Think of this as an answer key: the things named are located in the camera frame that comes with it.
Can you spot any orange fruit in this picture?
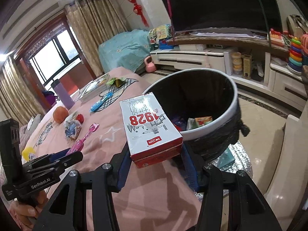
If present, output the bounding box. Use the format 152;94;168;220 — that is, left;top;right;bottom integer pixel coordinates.
53;106;69;124

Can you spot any pink toothbrush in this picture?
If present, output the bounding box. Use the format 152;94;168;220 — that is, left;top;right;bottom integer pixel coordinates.
65;123;100;156

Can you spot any orange red snack packet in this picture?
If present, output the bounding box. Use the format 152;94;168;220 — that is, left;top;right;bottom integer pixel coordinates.
172;118;187;131

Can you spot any person's left hand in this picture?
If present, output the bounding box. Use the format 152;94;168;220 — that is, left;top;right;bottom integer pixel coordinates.
10;190;50;225

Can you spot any marble top side cabinet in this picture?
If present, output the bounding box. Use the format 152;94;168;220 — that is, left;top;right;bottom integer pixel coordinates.
263;114;308;222

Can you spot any purple water bottle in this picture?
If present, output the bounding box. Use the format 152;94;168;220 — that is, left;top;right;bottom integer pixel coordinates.
52;79;74;110

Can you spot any green snack packet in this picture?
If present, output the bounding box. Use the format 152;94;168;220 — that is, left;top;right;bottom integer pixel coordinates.
106;77;127;88

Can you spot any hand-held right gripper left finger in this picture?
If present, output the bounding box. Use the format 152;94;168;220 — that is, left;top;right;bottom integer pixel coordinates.
32;147;131;231

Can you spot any blue toothbrush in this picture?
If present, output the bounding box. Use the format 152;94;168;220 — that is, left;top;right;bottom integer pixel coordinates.
90;92;113;113

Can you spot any red toy telephone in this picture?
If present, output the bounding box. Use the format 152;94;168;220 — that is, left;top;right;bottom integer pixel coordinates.
269;28;289;45

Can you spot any clear plastic bag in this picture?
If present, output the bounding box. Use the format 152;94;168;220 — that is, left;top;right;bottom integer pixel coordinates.
63;112;82;140

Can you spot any purple fabric item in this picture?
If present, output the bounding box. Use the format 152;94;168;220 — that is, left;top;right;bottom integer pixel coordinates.
42;90;57;106

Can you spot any black flat television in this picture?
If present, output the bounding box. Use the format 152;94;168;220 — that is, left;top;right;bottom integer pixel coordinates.
155;0;282;33

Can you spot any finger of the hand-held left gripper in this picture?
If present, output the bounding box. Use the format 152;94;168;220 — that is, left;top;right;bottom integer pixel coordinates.
26;151;84;181
23;148;72;171

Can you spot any pink kettlebell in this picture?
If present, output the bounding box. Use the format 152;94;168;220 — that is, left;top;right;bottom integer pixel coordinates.
144;56;157;73

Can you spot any teal cloth cover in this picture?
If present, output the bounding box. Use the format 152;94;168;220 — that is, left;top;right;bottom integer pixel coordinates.
98;29;153;74

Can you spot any silver foil mat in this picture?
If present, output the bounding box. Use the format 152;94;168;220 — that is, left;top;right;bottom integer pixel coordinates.
207;144;253;193

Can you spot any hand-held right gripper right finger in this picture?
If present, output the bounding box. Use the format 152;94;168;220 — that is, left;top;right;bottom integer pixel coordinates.
180;144;267;231

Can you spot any beige patterned curtain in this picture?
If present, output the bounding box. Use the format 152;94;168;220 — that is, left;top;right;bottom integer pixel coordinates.
64;0;130;77
0;55;47;126

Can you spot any yellow green activity toy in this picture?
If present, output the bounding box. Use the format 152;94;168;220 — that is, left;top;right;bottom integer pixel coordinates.
148;25;174;50

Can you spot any wooden tower toy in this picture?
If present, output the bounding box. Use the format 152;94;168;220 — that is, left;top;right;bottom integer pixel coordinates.
242;54;253;80

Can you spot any yellow plastic toy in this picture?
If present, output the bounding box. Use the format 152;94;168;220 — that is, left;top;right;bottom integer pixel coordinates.
22;146;36;161

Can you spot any white television cabinet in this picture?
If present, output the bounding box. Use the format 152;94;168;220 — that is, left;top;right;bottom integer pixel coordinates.
150;32;308;101

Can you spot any stack of round containers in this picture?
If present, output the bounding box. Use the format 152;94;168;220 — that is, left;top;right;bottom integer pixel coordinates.
231;52;242;76

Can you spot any black white-rimmed trash bin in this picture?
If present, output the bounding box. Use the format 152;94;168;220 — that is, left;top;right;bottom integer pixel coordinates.
142;68;249;163

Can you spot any pink plastic toy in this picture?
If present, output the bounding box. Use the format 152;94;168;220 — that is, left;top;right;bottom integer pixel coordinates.
300;34;308;53

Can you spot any light green box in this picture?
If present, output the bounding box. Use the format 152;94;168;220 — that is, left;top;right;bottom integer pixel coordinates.
195;116;213;126

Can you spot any white red milk carton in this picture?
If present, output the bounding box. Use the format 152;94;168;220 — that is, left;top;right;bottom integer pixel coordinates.
120;92;184;169

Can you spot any red lantern string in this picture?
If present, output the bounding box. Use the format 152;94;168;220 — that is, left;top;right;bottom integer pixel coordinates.
118;0;149;27

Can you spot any rainbow stacking ring toy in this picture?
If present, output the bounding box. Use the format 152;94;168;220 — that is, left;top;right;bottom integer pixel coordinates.
287;37;304;74

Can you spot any beige bag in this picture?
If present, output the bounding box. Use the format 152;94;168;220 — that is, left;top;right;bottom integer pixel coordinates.
286;14;308;38

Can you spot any brown framed balcony door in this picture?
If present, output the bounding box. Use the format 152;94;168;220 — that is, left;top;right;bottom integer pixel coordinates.
14;17;83;94

